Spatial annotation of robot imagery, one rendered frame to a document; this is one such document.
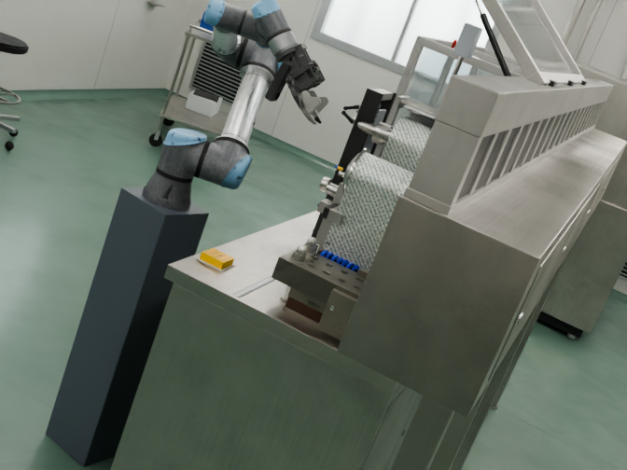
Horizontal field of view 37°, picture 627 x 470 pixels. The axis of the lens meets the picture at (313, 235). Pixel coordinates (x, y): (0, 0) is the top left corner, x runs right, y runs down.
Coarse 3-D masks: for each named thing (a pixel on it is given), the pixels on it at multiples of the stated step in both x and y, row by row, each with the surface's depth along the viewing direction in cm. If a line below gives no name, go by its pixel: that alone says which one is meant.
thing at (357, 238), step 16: (352, 208) 246; (368, 208) 245; (336, 224) 249; (352, 224) 247; (368, 224) 246; (384, 224) 244; (336, 240) 249; (352, 240) 248; (368, 240) 246; (352, 256) 249; (368, 256) 247
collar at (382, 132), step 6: (378, 126) 270; (384, 126) 270; (390, 126) 271; (378, 132) 270; (384, 132) 269; (390, 132) 269; (372, 138) 271; (378, 138) 270; (384, 138) 270; (378, 144) 272; (384, 144) 271
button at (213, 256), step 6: (204, 252) 250; (210, 252) 251; (216, 252) 253; (204, 258) 250; (210, 258) 249; (216, 258) 249; (222, 258) 250; (228, 258) 252; (216, 264) 248; (222, 264) 248; (228, 264) 251
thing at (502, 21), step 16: (496, 0) 212; (480, 16) 212; (496, 16) 212; (544, 16) 311; (512, 32) 212; (496, 48) 212; (512, 48) 212; (528, 64) 211; (576, 64) 312; (544, 80) 212; (560, 80) 242; (576, 80) 281
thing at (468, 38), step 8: (464, 24) 286; (472, 24) 290; (464, 32) 286; (472, 32) 285; (480, 32) 288; (456, 40) 291; (464, 40) 286; (472, 40) 286; (456, 48) 288; (464, 48) 287; (472, 48) 288; (464, 56) 287
